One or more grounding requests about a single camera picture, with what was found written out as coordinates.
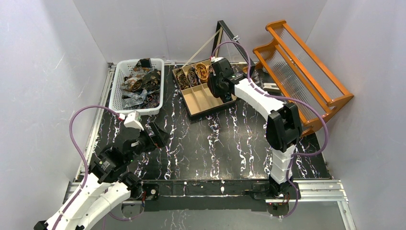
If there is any purple cable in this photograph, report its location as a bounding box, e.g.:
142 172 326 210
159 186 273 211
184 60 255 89
212 41 329 219
50 105 145 230

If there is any orange wooden rack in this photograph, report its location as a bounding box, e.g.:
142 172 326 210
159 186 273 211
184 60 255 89
253 20 354 136

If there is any pile of patterned ties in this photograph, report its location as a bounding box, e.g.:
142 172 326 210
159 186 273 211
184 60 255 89
120 58 161 110

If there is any blue green tie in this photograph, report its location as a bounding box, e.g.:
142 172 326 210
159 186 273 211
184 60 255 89
220 92 233 103

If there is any white stapler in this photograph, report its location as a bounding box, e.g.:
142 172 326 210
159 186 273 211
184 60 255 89
262 83 281 93

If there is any rolled purple patterned tie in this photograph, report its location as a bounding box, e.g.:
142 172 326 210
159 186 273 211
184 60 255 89
186 67 200 87

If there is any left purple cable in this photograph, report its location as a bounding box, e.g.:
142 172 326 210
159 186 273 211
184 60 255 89
50 105 145 230

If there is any glass box lid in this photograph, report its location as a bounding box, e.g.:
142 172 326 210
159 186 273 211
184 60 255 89
212 20 255 75

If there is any rolled orange tie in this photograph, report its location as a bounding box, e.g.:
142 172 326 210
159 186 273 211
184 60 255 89
195 63 209 83

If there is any wooden tie storage box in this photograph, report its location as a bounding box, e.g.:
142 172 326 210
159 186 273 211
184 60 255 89
172 59 237 119

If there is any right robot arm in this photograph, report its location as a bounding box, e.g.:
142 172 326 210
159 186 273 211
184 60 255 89
208 57 302 197

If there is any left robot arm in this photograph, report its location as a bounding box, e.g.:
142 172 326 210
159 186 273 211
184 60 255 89
34 109 169 230

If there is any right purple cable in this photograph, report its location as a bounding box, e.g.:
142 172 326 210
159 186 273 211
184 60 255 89
212 41 329 219

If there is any rolled dark striped tie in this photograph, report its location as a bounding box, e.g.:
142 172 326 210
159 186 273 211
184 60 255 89
176 69 190 90

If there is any white plastic basket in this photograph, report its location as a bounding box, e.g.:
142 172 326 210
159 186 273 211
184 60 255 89
108 58 165 115

